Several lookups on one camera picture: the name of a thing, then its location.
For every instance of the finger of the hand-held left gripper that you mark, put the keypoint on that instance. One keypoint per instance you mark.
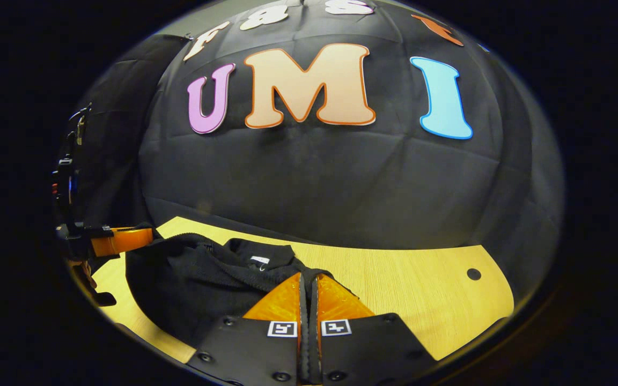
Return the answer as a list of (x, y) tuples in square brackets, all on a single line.
[(102, 298), (121, 240)]

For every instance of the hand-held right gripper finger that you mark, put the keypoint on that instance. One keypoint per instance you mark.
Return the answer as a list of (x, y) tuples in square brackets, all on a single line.
[(316, 348), (304, 348)]

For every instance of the black button shirt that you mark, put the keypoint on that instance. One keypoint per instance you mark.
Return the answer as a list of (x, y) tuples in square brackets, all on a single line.
[(191, 289)]

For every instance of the black backdrop cloth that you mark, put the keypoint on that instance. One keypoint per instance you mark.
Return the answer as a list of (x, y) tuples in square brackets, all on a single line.
[(314, 182)]

